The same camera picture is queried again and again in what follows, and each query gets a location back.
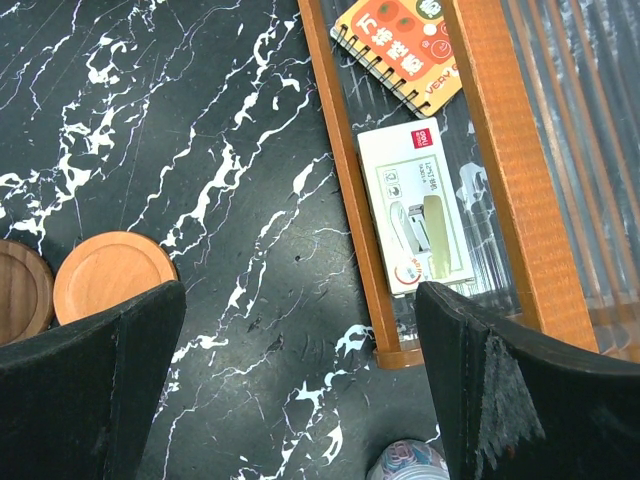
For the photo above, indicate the white stapler box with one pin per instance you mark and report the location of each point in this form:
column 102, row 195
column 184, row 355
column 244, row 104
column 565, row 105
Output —
column 414, row 207

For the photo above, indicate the wooden shelf rack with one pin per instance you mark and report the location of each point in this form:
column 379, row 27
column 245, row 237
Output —
column 536, row 241

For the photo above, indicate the orange spiral notebook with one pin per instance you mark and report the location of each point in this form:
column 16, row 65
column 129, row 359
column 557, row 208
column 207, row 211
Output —
column 406, row 46

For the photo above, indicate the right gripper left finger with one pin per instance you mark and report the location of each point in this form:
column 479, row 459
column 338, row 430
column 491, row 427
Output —
column 77, row 401

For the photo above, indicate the dark wood coaster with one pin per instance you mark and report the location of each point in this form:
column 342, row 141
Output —
column 26, row 293

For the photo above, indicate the light wood coaster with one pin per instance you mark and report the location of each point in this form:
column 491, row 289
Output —
column 106, row 270

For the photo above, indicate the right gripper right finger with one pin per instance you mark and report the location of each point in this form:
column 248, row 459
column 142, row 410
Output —
column 513, row 403

